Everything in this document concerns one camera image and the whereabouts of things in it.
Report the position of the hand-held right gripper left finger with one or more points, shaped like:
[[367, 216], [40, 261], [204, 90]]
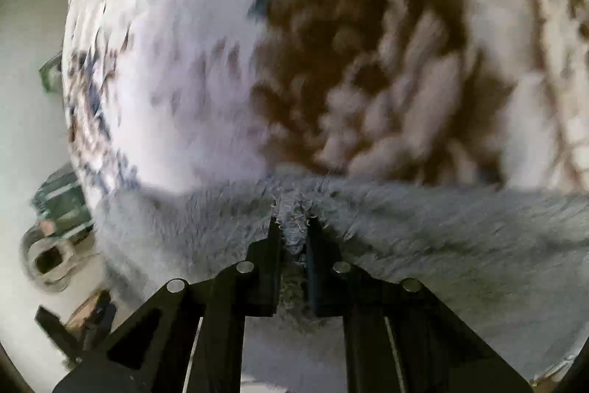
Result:
[[271, 268]]

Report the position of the round grey object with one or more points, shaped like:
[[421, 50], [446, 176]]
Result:
[[46, 257]]

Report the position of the black and brown tool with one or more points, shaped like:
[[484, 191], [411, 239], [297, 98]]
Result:
[[69, 328]]

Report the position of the green box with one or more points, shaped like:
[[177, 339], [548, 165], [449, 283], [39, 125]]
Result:
[[62, 199]]

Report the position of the dark green object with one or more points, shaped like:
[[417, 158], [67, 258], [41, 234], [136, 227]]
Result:
[[49, 73]]

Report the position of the floral printed blanket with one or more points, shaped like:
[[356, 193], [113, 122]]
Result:
[[322, 52]]

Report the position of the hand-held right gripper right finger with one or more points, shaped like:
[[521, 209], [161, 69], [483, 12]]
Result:
[[317, 268]]

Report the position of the grey fleece pants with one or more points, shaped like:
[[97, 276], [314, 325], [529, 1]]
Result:
[[437, 245]]

